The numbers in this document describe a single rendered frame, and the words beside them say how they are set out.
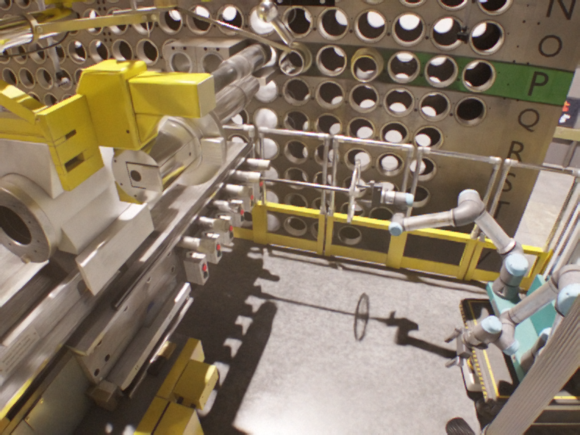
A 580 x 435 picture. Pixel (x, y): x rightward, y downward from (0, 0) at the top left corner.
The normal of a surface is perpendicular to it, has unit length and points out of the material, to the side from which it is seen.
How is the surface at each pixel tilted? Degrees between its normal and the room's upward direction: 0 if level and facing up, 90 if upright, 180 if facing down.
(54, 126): 90
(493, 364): 0
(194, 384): 0
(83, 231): 68
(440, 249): 90
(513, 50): 90
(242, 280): 0
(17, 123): 90
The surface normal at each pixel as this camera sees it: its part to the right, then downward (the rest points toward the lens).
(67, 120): 0.96, 0.16
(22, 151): -0.28, 0.56
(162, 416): 0.00, -0.81
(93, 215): 0.89, -0.16
